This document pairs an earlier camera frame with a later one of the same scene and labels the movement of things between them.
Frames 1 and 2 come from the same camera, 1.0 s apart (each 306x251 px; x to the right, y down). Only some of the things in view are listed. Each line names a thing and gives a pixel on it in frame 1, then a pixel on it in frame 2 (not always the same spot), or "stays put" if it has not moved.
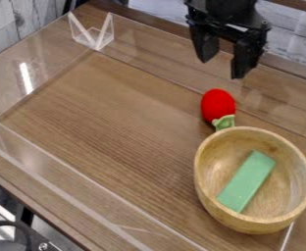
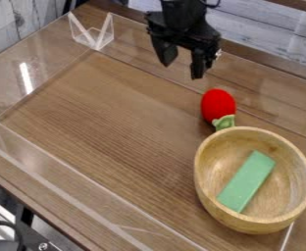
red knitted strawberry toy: [218, 108] stays put
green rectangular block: [246, 180] stays put
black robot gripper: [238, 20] → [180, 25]
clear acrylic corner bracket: [95, 38] stays put
